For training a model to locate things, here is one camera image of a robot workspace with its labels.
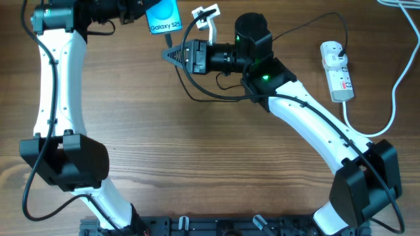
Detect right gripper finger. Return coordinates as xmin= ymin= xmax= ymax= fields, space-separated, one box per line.
xmin=162 ymin=45 xmax=181 ymax=56
xmin=162 ymin=54 xmax=187 ymax=68

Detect blue Galaxy S25 smartphone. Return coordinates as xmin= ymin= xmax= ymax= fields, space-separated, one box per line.
xmin=146 ymin=0 xmax=182 ymax=35

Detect black USB-C charging cable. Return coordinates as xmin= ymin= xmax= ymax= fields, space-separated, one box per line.
xmin=163 ymin=11 xmax=348 ymax=103

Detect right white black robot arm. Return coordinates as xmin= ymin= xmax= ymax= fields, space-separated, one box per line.
xmin=162 ymin=12 xmax=402 ymax=235

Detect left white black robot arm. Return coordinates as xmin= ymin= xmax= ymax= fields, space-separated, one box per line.
xmin=20 ymin=0 xmax=154 ymax=235

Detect white USB charger plug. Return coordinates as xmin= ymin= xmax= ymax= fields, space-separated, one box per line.
xmin=322 ymin=53 xmax=348 ymax=71

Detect white power strip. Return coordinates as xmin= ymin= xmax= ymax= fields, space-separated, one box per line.
xmin=320 ymin=41 xmax=354 ymax=103

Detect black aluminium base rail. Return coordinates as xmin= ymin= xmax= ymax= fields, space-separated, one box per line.
xmin=79 ymin=214 xmax=372 ymax=236

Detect white power strip cord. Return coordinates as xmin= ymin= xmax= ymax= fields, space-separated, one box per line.
xmin=342 ymin=0 xmax=420 ymax=138

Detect white cables at corner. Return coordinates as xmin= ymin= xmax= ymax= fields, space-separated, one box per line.
xmin=375 ymin=0 xmax=420 ymax=10

